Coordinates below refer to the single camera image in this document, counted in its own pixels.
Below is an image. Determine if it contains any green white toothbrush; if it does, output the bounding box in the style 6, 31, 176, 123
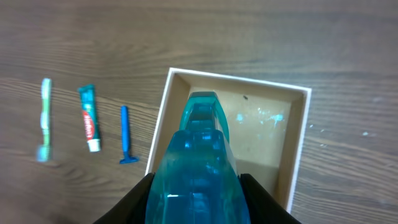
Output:
37, 78, 52, 162

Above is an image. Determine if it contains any blue disposable razor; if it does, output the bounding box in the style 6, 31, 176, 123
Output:
119, 105, 139, 164

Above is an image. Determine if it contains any blue mouthwash bottle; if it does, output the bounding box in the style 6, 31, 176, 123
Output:
145, 91, 250, 224

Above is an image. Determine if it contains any Colgate toothpaste tube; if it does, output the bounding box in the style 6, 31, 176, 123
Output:
78, 84, 101, 152

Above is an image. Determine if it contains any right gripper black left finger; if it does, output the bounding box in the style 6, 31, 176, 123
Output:
93, 173, 155, 224

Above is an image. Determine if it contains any white cardboard box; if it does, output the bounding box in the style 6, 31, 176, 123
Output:
146, 68, 312, 212

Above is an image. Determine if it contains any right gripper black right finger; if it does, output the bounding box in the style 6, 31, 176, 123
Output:
240, 174, 301, 224

